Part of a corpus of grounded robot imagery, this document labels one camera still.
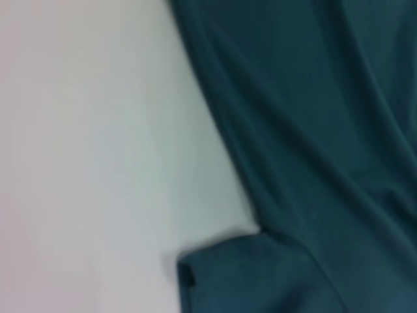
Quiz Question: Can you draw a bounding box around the teal blue printed t-shirt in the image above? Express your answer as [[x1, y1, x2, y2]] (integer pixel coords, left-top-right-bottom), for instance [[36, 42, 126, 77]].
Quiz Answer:
[[171, 0, 417, 313]]

